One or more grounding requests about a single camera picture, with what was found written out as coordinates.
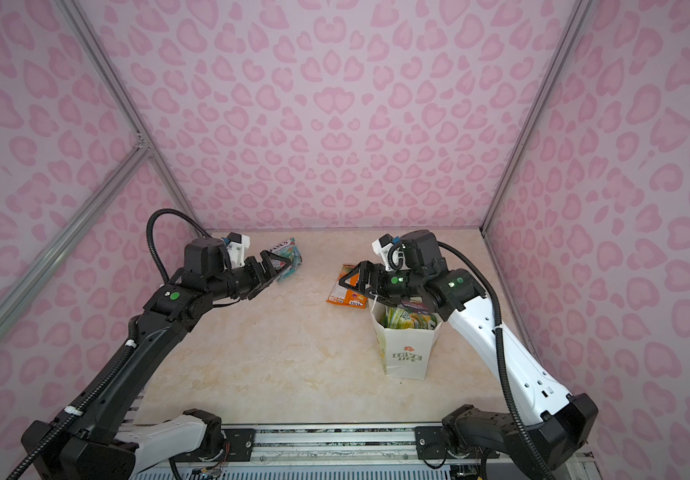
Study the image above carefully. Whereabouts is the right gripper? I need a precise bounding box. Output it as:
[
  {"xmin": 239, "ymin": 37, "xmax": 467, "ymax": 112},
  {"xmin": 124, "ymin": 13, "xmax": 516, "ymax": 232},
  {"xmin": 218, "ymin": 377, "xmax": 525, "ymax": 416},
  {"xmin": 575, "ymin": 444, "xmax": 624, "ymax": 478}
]
[{"xmin": 339, "ymin": 260, "xmax": 427, "ymax": 306}]

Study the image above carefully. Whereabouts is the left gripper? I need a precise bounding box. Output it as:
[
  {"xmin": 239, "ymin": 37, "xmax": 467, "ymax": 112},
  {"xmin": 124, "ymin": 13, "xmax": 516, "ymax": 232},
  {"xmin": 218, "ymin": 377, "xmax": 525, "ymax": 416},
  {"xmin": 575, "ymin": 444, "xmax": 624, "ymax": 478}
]
[{"xmin": 208, "ymin": 249, "xmax": 292, "ymax": 303}]

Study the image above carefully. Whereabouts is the teal Fox's candy bag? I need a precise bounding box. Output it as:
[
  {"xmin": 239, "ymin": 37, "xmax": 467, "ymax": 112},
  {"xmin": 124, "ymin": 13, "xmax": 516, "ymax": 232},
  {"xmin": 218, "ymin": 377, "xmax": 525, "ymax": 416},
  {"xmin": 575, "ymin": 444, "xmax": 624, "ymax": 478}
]
[{"xmin": 269, "ymin": 237, "xmax": 303, "ymax": 281}]

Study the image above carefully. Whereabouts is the orange candy bag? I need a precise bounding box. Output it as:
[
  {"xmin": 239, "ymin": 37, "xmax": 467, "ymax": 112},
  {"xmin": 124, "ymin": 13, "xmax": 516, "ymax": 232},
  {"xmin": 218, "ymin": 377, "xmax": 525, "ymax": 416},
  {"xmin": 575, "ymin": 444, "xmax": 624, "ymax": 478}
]
[{"xmin": 327, "ymin": 264, "xmax": 369, "ymax": 309}]

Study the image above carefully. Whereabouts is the white illustrated paper bag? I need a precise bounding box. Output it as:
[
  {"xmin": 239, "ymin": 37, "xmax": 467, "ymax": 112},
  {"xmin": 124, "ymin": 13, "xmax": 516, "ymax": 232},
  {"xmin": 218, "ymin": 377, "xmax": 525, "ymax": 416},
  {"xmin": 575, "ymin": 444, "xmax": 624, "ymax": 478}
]
[{"xmin": 369, "ymin": 301, "xmax": 441, "ymax": 380}]

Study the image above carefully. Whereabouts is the lime Fox's candy bag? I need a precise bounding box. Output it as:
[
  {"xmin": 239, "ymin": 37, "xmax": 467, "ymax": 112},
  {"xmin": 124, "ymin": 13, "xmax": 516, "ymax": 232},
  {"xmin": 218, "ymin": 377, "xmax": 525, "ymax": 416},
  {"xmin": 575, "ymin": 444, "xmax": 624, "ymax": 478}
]
[{"xmin": 382, "ymin": 307, "xmax": 438, "ymax": 330}]

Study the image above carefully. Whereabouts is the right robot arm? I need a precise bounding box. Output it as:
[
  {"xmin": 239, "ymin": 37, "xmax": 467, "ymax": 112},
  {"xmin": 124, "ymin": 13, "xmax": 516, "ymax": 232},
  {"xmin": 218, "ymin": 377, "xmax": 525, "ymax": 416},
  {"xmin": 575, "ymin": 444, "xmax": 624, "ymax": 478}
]
[{"xmin": 339, "ymin": 230, "xmax": 599, "ymax": 479}]

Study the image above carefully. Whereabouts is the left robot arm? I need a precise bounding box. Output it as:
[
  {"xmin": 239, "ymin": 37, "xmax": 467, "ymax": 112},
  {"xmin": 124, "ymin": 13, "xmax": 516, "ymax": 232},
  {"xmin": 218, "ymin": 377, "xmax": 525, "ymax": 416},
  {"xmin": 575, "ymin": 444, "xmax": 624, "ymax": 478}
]
[{"xmin": 9, "ymin": 208, "xmax": 293, "ymax": 479}]

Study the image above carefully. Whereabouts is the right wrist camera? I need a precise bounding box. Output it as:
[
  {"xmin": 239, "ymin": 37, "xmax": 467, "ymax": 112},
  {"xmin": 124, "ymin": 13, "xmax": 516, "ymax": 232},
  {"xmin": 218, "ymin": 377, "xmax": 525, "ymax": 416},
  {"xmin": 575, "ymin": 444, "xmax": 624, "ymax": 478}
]
[{"xmin": 372, "ymin": 234, "xmax": 404, "ymax": 271}]

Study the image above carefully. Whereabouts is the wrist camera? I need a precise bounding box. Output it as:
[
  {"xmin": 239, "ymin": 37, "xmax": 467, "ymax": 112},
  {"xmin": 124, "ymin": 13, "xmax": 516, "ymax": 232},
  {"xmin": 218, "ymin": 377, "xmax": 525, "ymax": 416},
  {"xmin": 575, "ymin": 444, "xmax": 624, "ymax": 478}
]
[
  {"xmin": 223, "ymin": 232, "xmax": 251, "ymax": 268},
  {"xmin": 372, "ymin": 234, "xmax": 404, "ymax": 271}
]

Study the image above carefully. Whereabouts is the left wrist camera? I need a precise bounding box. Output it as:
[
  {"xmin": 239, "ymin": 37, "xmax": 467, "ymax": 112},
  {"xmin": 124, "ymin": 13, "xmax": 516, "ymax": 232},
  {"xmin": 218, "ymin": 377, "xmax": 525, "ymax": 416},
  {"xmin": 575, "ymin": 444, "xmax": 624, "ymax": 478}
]
[{"xmin": 223, "ymin": 232, "xmax": 251, "ymax": 268}]

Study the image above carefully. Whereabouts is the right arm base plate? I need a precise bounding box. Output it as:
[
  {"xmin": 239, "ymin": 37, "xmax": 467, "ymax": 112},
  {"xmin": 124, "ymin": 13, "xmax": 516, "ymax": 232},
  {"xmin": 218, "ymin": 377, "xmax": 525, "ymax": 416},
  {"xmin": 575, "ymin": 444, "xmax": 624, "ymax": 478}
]
[{"xmin": 414, "ymin": 426, "xmax": 456, "ymax": 468}]

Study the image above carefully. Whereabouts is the aluminium mounting rail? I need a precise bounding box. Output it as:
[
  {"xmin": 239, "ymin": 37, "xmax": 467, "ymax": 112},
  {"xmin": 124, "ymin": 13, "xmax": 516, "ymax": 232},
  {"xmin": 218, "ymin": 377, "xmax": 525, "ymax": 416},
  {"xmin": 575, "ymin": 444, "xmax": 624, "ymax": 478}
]
[{"xmin": 74, "ymin": 421, "xmax": 604, "ymax": 480}]

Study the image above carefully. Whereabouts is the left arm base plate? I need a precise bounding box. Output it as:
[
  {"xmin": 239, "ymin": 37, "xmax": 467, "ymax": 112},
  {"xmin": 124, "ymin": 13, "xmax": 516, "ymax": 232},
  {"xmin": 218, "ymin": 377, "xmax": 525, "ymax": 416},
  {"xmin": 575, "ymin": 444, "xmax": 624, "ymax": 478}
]
[{"xmin": 174, "ymin": 428, "xmax": 257, "ymax": 463}]

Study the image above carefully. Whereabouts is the diagonal aluminium frame bar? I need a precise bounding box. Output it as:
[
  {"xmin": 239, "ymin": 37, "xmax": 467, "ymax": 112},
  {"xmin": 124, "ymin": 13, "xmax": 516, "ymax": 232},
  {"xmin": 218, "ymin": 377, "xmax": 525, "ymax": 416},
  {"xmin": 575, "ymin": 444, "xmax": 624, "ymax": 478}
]
[{"xmin": 0, "ymin": 141, "xmax": 150, "ymax": 343}]

